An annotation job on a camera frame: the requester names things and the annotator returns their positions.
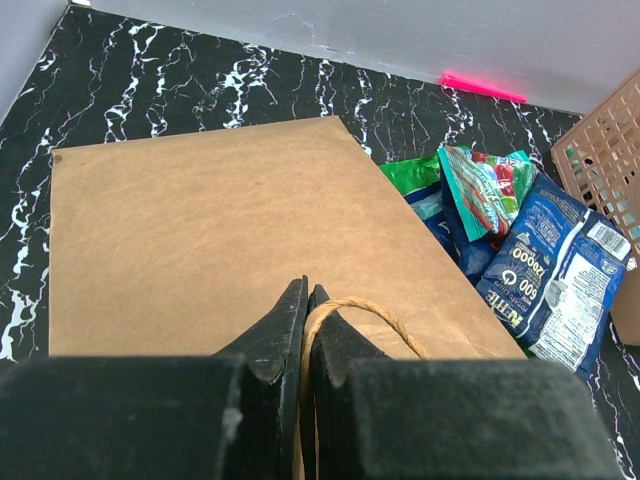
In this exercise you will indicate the orange plastic desk organizer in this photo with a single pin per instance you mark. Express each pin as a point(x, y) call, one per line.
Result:
point(598, 163)

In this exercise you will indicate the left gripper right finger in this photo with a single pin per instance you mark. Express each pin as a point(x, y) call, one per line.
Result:
point(372, 417)

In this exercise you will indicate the teal red candy bag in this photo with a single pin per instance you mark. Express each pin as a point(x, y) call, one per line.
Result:
point(487, 190)

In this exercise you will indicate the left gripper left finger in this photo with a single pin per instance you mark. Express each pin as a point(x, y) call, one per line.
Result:
point(231, 415)

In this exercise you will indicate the green Chuba cassava chips bag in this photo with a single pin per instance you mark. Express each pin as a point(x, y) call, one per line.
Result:
point(418, 182)

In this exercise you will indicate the brown paper bag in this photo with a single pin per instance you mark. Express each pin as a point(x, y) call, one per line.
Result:
point(178, 245)

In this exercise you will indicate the pink tape strip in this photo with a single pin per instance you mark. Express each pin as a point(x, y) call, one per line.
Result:
point(452, 81)

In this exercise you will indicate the blue white snack bag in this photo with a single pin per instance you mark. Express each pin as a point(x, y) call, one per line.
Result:
point(554, 280)

